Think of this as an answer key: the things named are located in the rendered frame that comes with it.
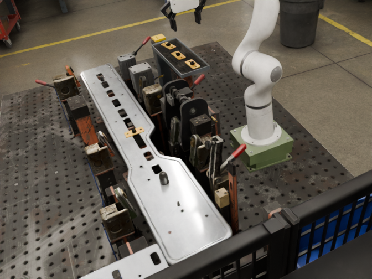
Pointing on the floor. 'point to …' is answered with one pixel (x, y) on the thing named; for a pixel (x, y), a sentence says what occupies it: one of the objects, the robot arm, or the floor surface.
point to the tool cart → (8, 24)
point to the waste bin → (299, 21)
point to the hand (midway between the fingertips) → (186, 24)
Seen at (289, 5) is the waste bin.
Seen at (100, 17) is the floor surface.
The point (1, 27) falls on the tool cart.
